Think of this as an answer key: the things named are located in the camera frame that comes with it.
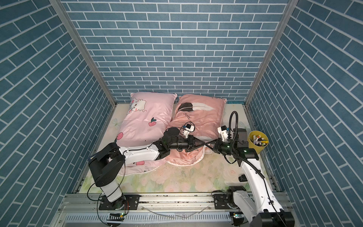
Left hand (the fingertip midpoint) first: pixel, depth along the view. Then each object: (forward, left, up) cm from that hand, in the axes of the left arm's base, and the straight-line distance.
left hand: (207, 147), depth 72 cm
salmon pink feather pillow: (+36, -3, -13) cm, 38 cm away
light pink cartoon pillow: (+31, +38, -10) cm, 50 cm away
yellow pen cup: (+9, -33, -8) cm, 35 cm away
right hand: (+2, -1, -1) cm, 3 cm away
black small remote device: (-10, -21, -17) cm, 29 cm away
